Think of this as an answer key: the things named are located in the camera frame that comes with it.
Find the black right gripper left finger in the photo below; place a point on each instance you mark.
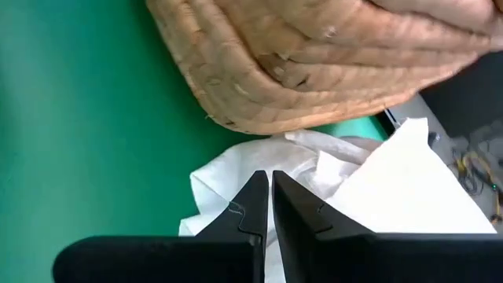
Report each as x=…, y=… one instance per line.
x=177, y=259

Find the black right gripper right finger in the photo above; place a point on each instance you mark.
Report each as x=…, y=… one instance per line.
x=393, y=259

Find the large white garment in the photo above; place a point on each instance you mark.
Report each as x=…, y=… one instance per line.
x=393, y=188

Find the green table mat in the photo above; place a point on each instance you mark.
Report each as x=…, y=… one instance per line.
x=78, y=118

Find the black side table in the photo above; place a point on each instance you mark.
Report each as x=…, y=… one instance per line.
x=467, y=98

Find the woven wicker basket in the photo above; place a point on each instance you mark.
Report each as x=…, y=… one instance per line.
x=314, y=59

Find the black metal table frame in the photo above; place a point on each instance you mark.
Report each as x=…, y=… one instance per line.
x=389, y=123

